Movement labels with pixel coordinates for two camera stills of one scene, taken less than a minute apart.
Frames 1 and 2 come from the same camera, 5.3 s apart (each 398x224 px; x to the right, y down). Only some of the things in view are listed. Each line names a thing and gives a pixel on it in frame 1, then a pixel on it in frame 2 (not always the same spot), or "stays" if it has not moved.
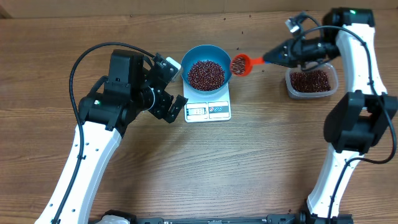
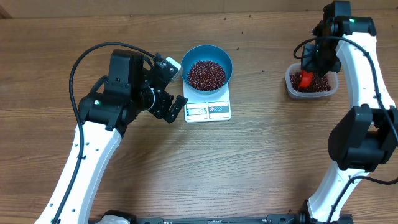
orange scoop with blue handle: [241, 64] to [305, 78]
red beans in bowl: [206, 75] stays
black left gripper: [165, 101] stays
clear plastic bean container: [319, 81] stays
